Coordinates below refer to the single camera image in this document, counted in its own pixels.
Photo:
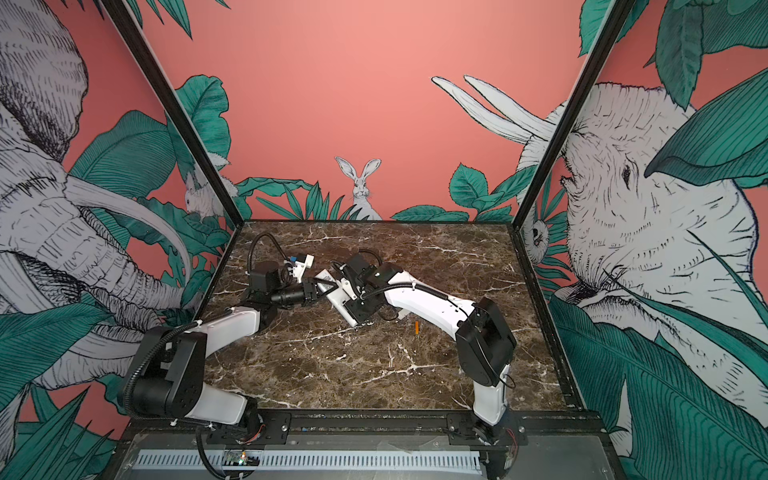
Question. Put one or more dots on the black right corner frame post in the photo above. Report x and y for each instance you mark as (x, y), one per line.
(611, 27)

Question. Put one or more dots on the black left corner frame post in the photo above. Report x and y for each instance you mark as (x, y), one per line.
(125, 23)

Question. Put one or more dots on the black corner frame post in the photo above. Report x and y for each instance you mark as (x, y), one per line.
(125, 23)
(611, 27)

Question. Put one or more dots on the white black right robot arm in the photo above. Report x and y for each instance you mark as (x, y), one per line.
(484, 342)

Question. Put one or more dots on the white slotted cable duct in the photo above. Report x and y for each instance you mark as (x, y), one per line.
(463, 462)

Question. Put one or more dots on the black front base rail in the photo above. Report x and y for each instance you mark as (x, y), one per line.
(461, 427)

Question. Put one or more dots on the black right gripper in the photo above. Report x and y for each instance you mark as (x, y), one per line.
(356, 312)

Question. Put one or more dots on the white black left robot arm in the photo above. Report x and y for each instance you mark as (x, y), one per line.
(166, 376)

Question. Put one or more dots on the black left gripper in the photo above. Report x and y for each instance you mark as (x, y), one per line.
(308, 291)

